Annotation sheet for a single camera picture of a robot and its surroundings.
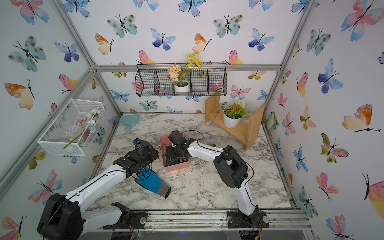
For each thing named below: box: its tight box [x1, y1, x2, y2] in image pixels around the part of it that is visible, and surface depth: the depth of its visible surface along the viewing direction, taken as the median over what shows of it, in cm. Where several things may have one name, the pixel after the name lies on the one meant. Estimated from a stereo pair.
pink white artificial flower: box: [62, 109, 103, 150], surface depth 75 cm
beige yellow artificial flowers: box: [167, 52, 203, 85], surface depth 84 cm
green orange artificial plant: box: [224, 100, 248, 120], surface depth 93 cm
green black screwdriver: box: [166, 157, 178, 166], surface depth 91 cm
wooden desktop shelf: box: [204, 96, 266, 151], surface depth 104 cm
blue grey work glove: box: [134, 166, 172, 199], surface depth 85 cm
